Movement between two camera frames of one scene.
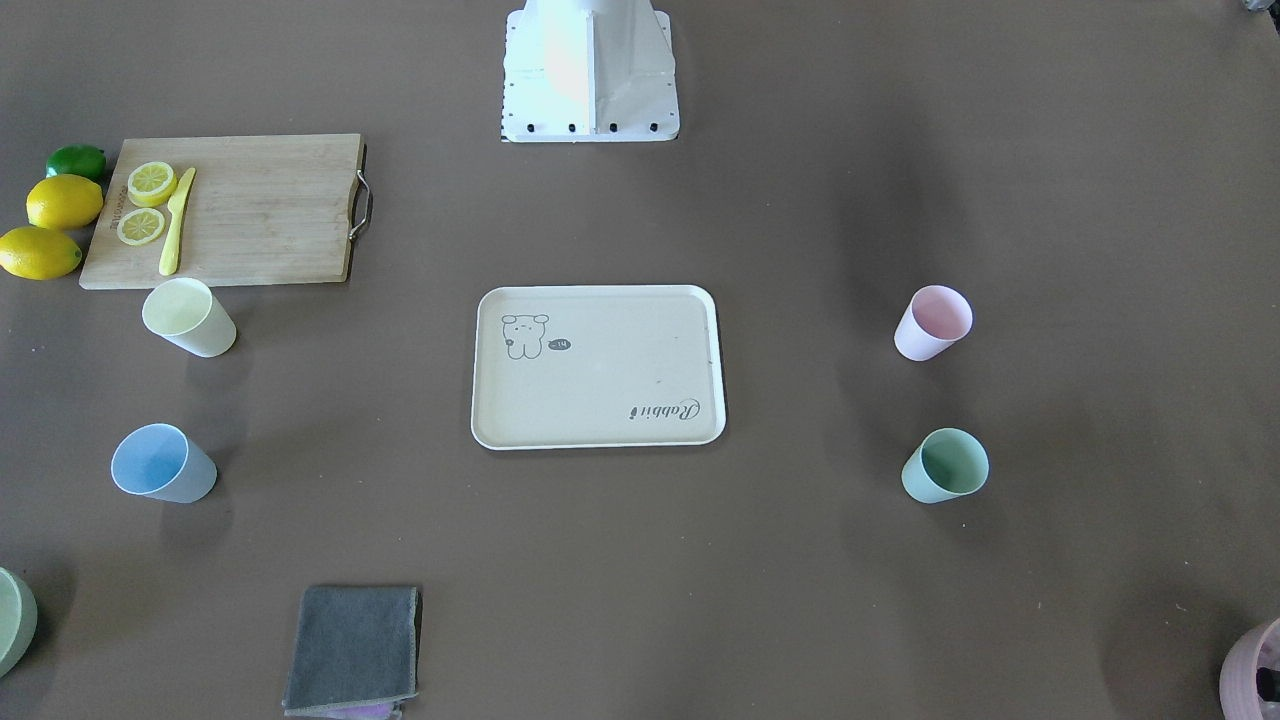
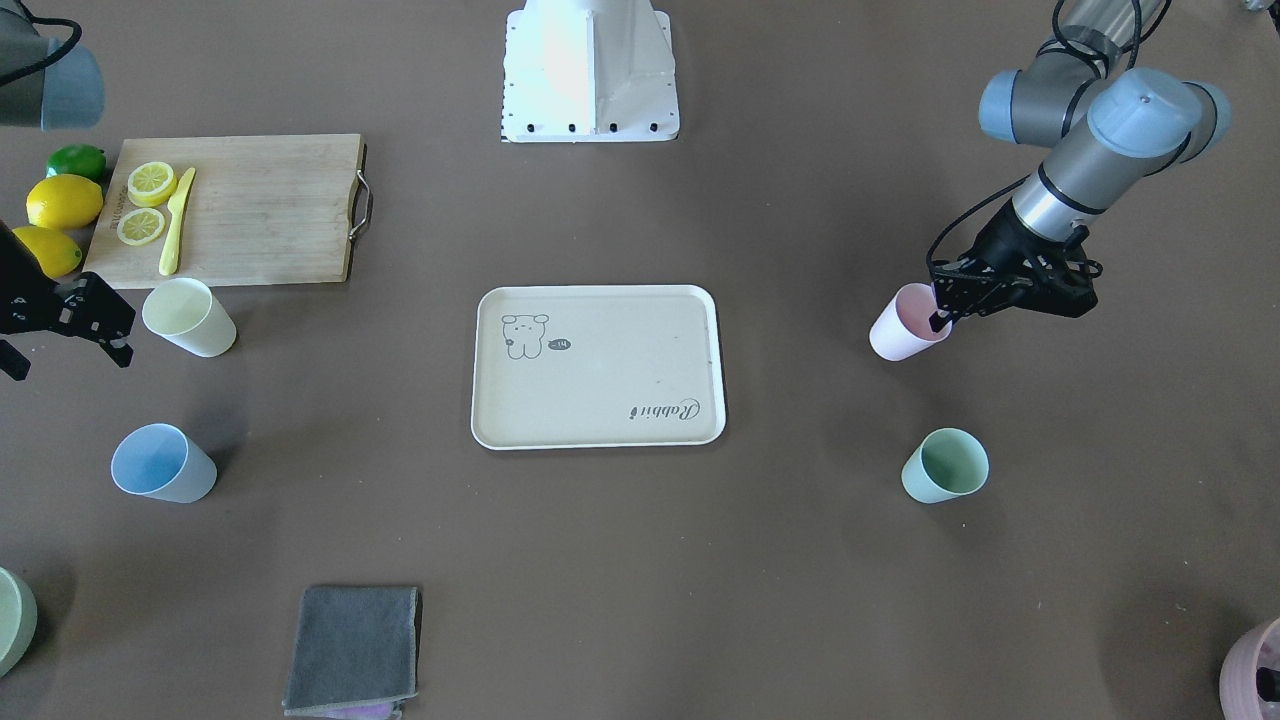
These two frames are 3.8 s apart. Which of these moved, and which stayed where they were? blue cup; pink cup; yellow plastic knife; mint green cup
Moved: pink cup
Stayed: blue cup; mint green cup; yellow plastic knife
